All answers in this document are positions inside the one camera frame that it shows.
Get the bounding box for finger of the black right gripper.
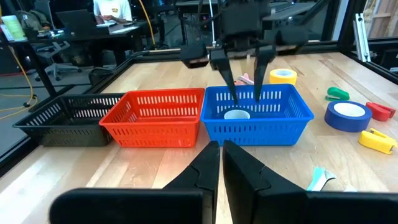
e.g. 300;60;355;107
209;48;239;106
252;45;277;103

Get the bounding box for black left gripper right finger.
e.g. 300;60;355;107
222;139;398;224

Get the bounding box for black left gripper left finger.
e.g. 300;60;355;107
49;140;221;224

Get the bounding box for yellow tape roll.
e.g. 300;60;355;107
269;68;298;86

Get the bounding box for teal staple remover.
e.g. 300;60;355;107
306;166;338;192

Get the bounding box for green mini stapler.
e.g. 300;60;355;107
325;86;351;102

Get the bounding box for blue tape roll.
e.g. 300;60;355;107
324;100;373;133

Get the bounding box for red mini stapler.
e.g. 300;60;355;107
365;101;397;122

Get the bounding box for yellow mini stapler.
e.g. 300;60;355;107
358;128;398;155

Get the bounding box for tape roll with white core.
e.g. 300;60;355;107
218;106;254;121

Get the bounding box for blue plastic basket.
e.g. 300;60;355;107
200;83;315;147

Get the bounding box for red plastic basket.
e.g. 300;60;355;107
98;87;206;149

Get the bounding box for silver aluminium extrusion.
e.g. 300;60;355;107
353;12;371;62

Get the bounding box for person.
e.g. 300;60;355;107
93;0;133;24

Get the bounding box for wooden boards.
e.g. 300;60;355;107
363;0;398;40

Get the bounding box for black desk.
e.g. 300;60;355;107
6;21;149;97

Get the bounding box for black plastic basket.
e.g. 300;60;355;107
12;92;127;147

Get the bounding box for black laptop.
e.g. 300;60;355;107
55;9;109;35

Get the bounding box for grey office chair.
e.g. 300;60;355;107
32;40;83;82

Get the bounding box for olive jacket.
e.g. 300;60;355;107
17;11;51;32

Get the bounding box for pale green container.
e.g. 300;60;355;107
1;14;27;41

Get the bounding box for yellow cable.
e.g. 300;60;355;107
138;0;156;48
0;46;40;121

